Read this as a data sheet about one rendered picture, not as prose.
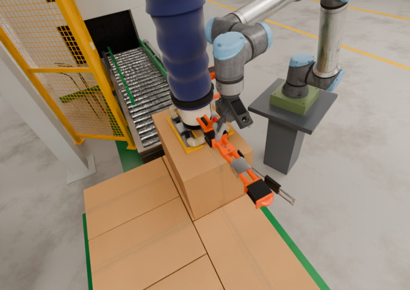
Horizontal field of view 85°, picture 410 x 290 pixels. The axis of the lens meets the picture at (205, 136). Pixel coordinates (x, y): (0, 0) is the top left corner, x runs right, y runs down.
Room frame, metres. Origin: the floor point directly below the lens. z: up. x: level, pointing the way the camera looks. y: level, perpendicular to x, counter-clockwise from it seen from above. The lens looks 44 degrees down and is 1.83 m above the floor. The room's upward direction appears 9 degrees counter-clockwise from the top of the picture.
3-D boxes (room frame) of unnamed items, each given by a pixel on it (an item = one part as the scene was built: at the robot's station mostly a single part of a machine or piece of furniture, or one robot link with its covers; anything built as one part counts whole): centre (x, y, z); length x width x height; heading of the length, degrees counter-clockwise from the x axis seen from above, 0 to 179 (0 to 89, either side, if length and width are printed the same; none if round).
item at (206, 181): (0.97, 0.05, 0.74); 0.60 x 0.40 x 0.40; 19
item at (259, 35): (0.71, -0.19, 1.53); 0.12 x 0.12 x 0.09; 39
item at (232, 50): (0.63, -0.11, 1.53); 0.10 x 0.09 x 0.12; 129
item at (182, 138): (0.97, 0.12, 0.97); 0.34 x 0.10 x 0.05; 20
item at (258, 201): (0.43, -0.17, 1.08); 0.08 x 0.07 x 0.05; 20
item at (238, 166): (0.56, -0.13, 1.07); 0.07 x 0.07 x 0.04; 20
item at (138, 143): (2.31, 0.91, 0.50); 2.31 x 0.05 x 0.19; 20
